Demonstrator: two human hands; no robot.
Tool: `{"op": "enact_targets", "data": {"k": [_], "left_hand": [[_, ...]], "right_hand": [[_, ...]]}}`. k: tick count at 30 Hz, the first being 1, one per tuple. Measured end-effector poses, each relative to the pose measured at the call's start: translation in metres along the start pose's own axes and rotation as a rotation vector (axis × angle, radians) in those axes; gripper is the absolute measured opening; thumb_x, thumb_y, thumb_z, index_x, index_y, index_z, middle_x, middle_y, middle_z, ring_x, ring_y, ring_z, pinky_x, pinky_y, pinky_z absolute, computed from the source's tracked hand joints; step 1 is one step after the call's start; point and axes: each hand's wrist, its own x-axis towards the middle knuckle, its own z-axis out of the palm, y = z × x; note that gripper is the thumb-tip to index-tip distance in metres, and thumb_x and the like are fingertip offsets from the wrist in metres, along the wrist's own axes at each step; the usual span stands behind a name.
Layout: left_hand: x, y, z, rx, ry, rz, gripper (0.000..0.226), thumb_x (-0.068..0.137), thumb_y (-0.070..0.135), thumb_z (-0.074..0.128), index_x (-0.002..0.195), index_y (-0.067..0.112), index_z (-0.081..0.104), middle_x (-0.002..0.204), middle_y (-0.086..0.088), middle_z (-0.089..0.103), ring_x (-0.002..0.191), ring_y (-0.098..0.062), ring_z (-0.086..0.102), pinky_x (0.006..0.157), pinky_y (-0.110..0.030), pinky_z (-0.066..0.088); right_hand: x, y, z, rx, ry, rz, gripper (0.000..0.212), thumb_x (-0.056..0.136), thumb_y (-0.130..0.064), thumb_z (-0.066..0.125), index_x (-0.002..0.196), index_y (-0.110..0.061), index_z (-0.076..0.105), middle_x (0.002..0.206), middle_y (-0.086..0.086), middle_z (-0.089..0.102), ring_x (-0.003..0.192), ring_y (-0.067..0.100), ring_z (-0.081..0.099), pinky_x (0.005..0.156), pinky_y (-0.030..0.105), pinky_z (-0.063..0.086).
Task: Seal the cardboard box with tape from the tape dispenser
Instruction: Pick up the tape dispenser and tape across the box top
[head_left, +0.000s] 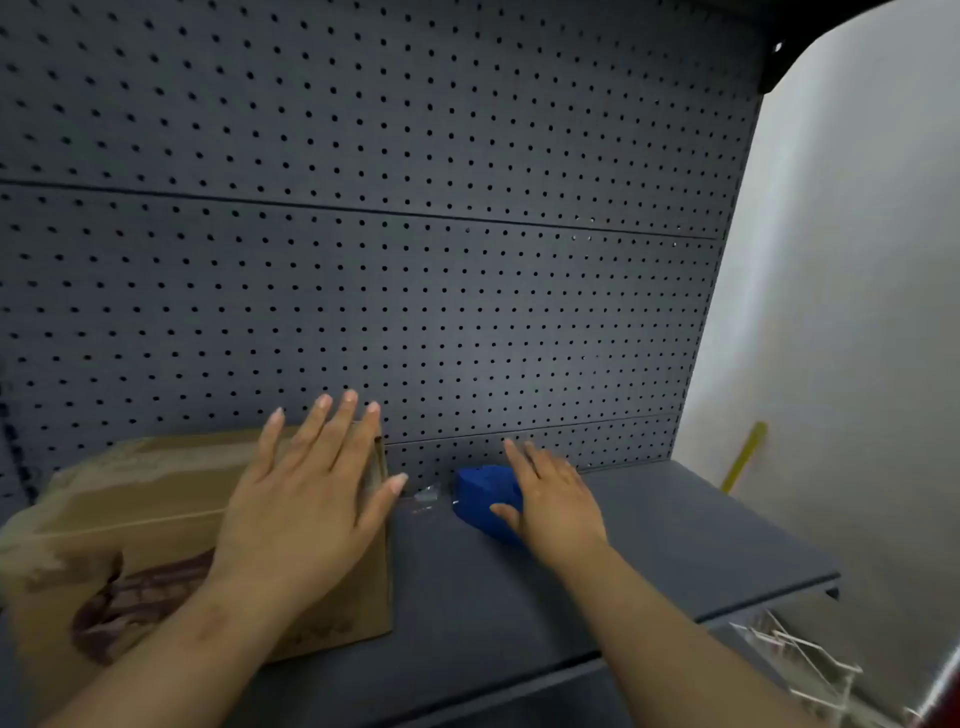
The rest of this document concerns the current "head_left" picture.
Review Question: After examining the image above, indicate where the person's left hand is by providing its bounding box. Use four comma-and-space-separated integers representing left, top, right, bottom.
200, 389, 410, 613

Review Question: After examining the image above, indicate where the person's right hand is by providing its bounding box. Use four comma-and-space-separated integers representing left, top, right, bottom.
490, 437, 610, 576

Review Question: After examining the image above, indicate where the blue tape dispenser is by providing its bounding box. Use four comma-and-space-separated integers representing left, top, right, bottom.
451, 464, 527, 548

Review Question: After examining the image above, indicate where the brown printed cardboard box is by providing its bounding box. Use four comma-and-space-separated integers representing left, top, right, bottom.
0, 425, 396, 728

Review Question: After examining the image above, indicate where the grey lower shelf board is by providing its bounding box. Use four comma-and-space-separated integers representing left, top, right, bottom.
397, 620, 790, 728

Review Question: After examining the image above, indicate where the yellow stick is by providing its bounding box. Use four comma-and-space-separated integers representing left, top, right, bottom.
720, 420, 769, 496

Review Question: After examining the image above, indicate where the grey perforated shelf back panel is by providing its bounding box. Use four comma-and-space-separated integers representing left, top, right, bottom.
0, 0, 768, 501

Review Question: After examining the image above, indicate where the dark grey upper shelf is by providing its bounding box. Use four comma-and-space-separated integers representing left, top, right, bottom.
697, 0, 901, 96

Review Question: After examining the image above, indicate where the white wire rack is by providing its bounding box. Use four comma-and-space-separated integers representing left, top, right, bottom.
730, 610, 925, 728

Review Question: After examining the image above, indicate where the grey slotted upright post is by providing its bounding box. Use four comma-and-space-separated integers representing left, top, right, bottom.
0, 374, 39, 513

